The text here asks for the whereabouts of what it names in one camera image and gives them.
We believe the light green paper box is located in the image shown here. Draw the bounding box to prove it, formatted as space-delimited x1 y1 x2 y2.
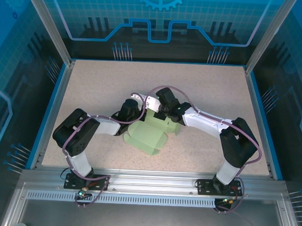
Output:
122 109 184 158

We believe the aluminium mounting beam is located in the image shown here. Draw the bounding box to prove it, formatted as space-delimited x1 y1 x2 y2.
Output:
19 164 288 203

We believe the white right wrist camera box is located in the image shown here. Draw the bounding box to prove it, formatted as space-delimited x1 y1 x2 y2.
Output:
145 95 165 113

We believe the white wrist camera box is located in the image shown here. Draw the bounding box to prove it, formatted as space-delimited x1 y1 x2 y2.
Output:
145 95 165 113
131 91 147 101

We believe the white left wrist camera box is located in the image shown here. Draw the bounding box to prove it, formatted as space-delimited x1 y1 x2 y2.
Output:
131 91 147 101

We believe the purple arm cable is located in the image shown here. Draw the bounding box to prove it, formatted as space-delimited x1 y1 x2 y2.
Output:
60 89 146 211
139 84 265 216

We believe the blue-edged aluminium side rail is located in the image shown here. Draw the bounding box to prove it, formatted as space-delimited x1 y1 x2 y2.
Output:
240 66 288 181
29 59 76 172

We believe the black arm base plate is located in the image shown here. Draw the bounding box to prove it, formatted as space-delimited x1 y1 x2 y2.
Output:
196 178 241 197
63 172 111 192

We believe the slotted grey cable duct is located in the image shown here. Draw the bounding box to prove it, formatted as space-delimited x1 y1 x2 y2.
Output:
26 190 217 209

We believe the cable connector with green light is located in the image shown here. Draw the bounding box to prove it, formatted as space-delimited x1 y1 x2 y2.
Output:
221 195 238 206
77 186 93 199

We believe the aluminium frame post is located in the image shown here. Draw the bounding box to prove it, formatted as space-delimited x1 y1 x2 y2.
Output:
243 0 298 77
21 0 79 67

